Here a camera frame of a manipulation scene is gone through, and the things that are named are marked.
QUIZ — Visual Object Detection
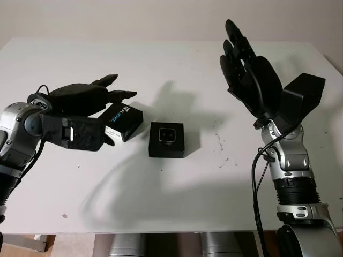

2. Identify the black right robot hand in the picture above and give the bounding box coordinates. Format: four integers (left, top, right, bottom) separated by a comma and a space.
219, 19, 284, 128

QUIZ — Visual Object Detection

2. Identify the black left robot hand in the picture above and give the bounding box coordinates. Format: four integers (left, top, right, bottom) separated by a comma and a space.
48, 73, 138, 147

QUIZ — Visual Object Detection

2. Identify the black labelled box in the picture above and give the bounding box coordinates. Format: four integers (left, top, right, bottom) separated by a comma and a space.
103, 101, 144, 142

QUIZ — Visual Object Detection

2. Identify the small silver depth camera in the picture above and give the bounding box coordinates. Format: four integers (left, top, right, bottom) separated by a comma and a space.
158, 127, 177, 144

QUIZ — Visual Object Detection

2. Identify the grey table foot bar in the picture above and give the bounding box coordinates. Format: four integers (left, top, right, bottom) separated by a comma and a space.
0, 233, 48, 253

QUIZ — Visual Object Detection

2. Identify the silver robot leg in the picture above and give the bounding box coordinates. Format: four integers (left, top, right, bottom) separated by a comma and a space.
201, 232, 238, 257
110, 233, 147, 257

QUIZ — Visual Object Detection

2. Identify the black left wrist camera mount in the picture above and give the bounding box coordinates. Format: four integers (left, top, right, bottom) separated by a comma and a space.
40, 114, 115, 152

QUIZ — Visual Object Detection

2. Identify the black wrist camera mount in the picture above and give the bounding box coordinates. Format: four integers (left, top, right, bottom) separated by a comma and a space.
40, 114, 115, 152
267, 72, 326, 132

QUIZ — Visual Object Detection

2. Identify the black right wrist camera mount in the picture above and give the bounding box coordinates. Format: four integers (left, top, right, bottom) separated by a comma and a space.
267, 72, 326, 132

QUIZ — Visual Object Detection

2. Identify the black camera box base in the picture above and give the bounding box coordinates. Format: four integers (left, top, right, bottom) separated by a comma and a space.
148, 122, 185, 158

